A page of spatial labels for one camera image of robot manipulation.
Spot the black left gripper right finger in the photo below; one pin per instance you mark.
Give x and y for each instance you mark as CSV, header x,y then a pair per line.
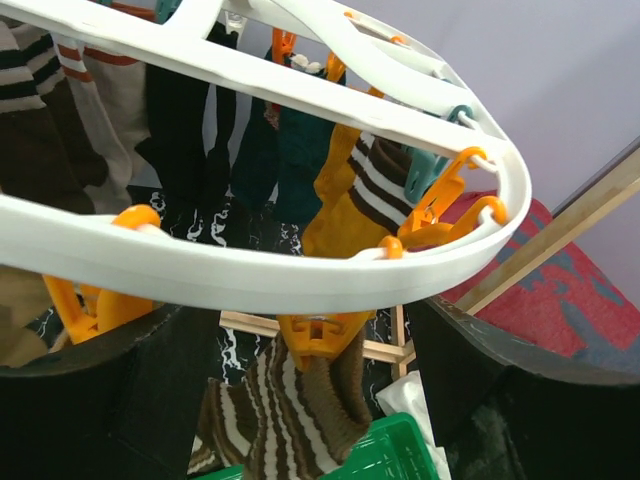
x,y
503,408

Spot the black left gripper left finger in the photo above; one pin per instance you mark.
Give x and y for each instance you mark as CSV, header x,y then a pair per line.
x,y
123,405

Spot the brown white striped sock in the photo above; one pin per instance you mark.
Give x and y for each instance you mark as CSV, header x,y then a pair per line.
x,y
282,423

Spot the orange clip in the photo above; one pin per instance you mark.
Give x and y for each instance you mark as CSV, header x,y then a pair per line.
x,y
325,336

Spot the teal clip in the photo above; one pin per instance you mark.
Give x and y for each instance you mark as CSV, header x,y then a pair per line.
x,y
425,168

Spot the dark brown sock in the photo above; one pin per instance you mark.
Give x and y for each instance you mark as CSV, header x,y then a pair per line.
x,y
46,155

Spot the white round clip hanger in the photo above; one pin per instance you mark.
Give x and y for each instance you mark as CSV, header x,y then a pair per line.
x,y
228,257

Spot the tan brown sock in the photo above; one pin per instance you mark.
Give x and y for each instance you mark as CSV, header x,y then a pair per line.
x,y
23,298

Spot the yellow socks with striped cuffs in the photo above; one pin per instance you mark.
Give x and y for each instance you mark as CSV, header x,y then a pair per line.
x,y
361,187

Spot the white crumpled cloth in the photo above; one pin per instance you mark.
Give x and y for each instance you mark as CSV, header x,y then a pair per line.
x,y
406,395

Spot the green plastic tray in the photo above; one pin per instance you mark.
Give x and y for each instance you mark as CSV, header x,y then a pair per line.
x,y
393,448

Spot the red pillow with blue pattern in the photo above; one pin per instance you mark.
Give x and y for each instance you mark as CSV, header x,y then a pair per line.
x,y
568,306

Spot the grey sock with orange stripes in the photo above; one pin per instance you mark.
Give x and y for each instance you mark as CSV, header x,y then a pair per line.
x,y
108,90

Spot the wooden clothes rack frame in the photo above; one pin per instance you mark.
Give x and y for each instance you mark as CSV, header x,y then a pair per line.
x,y
616,183

